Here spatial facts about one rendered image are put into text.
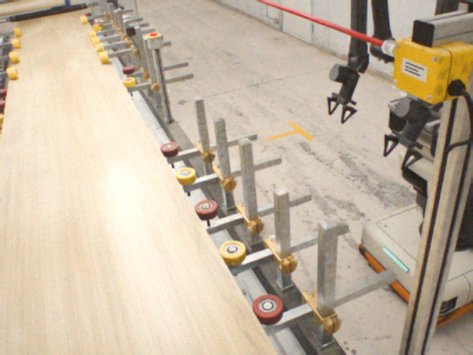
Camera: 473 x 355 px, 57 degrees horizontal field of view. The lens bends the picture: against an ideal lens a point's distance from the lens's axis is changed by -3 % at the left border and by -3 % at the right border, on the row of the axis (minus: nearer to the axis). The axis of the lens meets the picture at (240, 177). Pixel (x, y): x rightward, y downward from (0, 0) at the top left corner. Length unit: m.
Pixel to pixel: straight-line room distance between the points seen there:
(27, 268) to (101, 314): 0.36
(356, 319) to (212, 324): 1.28
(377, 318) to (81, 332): 1.54
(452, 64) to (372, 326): 1.92
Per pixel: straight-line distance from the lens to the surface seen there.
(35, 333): 1.34
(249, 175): 1.50
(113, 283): 1.37
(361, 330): 2.33
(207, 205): 1.56
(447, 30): 0.54
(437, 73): 0.52
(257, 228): 1.60
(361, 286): 1.36
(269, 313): 1.19
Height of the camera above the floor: 1.82
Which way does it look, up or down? 33 degrees down
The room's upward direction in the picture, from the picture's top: 6 degrees counter-clockwise
